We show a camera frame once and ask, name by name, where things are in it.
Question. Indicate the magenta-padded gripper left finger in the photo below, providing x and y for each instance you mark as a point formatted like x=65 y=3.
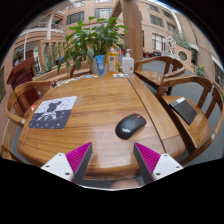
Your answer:
x=78 y=158

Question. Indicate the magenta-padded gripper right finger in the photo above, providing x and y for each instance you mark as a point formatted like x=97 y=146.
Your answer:
x=148 y=159

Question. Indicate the black computer mouse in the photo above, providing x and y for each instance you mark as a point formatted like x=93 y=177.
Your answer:
x=130 y=126

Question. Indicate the grey cartoon print mouse pad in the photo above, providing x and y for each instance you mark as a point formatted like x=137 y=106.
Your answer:
x=53 y=112

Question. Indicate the wooden armchair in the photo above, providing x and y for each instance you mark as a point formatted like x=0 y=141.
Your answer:
x=75 y=68
x=153 y=76
x=20 y=88
x=8 y=153
x=196 y=126

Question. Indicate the black notebook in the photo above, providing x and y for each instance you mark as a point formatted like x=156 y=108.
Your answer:
x=184 y=110

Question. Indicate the small white packet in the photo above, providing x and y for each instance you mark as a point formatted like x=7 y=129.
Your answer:
x=118 y=75

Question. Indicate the blue tube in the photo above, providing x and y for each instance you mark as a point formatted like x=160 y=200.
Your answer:
x=100 y=65

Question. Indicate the white pump bottle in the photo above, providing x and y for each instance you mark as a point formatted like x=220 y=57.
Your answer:
x=127 y=65

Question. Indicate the yellow liquid bottle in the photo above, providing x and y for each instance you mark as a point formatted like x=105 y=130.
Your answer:
x=112 y=63

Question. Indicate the dark red wooden lectern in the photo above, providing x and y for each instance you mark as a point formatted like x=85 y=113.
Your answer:
x=20 y=71

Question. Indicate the white sculpture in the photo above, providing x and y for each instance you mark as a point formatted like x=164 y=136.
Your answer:
x=170 y=45

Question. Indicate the green potted plant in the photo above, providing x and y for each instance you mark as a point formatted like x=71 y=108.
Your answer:
x=95 y=38

